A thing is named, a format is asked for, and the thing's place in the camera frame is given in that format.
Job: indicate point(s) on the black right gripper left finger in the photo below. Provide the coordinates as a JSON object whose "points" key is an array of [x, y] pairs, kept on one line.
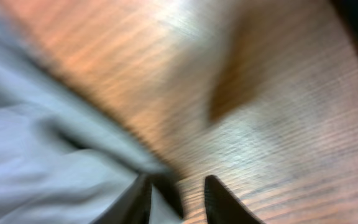
{"points": [[132, 207]]}

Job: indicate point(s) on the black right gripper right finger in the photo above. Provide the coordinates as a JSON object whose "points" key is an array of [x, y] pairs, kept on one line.
{"points": [[223, 207]]}

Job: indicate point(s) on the grey cotton shorts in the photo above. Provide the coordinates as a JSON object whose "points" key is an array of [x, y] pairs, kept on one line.
{"points": [[61, 160]]}

